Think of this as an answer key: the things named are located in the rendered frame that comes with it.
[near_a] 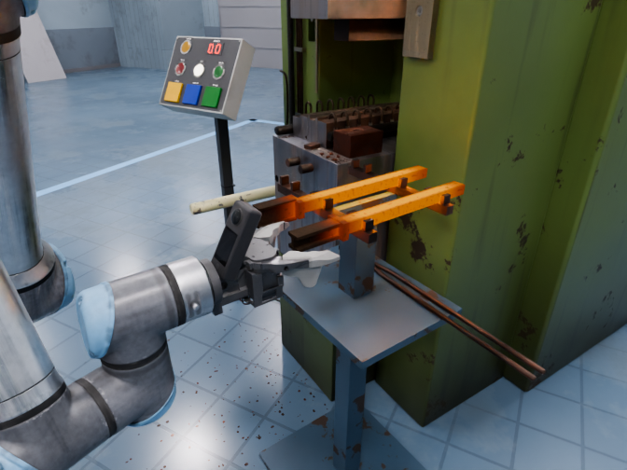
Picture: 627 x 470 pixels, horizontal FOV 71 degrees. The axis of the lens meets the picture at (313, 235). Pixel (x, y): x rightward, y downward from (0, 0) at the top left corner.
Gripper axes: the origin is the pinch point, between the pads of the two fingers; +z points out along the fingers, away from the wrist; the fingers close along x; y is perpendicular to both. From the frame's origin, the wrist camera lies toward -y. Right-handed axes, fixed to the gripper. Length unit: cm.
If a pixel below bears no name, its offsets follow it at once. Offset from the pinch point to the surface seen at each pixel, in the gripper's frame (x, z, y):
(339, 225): 1.1, 4.7, -1.0
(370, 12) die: -50, 56, -33
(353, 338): 1.3, 9.2, 26.4
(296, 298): -17.3, 7.5, 26.4
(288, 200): -11.2, 2.3, -1.9
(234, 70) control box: -98, 36, -15
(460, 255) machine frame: -8, 57, 27
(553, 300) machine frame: 3, 97, 52
